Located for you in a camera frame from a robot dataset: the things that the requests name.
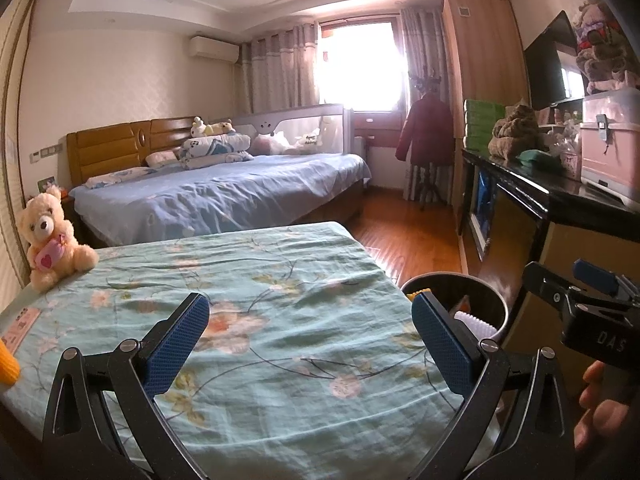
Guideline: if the wooden wardrobe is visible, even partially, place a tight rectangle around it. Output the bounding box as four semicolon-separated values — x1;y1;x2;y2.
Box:
440;0;531;233

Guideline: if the yellow corn toy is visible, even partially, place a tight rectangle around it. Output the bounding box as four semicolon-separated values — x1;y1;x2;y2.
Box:
0;340;22;387

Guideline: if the dark wooden nightstand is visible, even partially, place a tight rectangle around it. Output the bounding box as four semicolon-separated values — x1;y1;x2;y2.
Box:
60;195;96;248

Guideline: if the floral pillow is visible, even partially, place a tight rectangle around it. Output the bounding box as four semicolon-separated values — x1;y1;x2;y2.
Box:
145;150;181;168

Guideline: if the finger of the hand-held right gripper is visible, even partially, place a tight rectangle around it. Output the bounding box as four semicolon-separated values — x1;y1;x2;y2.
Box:
522;261;586;321
572;258;640;307

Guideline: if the coat stand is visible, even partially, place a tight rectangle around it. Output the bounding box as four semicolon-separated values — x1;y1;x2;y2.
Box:
410;67;443;211

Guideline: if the wall switch panel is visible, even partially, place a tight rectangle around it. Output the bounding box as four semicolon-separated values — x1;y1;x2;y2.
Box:
29;142;65;163

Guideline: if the bed with blue sheet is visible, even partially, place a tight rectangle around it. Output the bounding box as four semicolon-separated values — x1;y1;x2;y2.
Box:
69;152;372;248

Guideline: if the brown plush bear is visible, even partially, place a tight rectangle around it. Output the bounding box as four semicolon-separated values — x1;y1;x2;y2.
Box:
572;0;633;96

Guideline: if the wooden desk with drawers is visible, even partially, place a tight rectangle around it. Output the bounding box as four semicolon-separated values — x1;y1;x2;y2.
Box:
352;112;406;146

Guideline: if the person's right hand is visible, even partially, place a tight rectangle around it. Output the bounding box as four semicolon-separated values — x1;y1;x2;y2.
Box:
574;360;640;453

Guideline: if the white air conditioner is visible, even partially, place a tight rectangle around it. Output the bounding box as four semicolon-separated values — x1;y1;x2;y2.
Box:
189;36;240;64

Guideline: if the wooden headboard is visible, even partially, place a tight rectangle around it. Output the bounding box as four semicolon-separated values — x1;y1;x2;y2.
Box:
66;116;201;186

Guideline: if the pink plush toy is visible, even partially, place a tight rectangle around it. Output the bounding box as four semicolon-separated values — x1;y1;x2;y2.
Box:
250;130;296;156

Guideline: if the bright window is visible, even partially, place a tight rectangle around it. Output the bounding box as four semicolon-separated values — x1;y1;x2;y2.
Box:
317;20;406;113

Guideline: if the brown plush toy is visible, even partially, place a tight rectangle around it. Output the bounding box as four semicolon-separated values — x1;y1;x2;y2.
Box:
487;99;541;157

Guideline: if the pink storage box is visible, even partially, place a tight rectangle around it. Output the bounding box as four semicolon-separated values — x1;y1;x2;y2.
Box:
579;87;640;211

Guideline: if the black glass cabinet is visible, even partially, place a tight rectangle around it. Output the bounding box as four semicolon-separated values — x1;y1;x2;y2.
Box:
457;147;640;321

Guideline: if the teal cloth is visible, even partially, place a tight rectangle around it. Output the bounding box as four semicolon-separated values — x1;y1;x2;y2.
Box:
515;149;563;173

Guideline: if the white foam fruit net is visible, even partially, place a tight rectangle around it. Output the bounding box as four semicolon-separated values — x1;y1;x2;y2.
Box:
452;310;497;338

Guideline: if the teal floral tablecloth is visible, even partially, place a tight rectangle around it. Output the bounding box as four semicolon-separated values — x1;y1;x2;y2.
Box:
0;221;471;480

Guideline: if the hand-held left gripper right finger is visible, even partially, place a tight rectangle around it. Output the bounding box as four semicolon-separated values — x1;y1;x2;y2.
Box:
411;290;576;480

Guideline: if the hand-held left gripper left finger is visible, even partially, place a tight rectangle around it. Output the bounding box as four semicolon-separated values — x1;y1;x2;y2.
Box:
41;292;211;480

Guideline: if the cream teddy bear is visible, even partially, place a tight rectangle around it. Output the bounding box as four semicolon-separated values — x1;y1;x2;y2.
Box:
19;187;100;293

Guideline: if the grey patterned curtain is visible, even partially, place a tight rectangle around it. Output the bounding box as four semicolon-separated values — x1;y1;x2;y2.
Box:
399;7;458;206
239;22;321;113

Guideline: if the pink card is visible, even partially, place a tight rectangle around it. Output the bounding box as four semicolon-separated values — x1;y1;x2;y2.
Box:
0;307;42;356

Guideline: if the long blue pillow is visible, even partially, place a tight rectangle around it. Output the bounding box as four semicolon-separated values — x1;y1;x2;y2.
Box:
84;167;158;190

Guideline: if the dark round waste bin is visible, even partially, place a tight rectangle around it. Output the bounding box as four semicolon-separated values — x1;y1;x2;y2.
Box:
401;271;512;346

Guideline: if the stack of green boxes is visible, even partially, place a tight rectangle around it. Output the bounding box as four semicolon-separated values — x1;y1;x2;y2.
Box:
463;99;507;153

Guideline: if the black television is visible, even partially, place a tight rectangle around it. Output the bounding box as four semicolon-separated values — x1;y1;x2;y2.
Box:
523;10;581;110

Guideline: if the grey bed guard rail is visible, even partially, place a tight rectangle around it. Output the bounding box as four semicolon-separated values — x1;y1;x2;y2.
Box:
231;103;353;156

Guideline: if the dark red coat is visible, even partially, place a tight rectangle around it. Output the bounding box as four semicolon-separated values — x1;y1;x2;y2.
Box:
395;94;455;167

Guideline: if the panda print pillow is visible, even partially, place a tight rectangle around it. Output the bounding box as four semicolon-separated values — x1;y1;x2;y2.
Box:
177;133;256;171

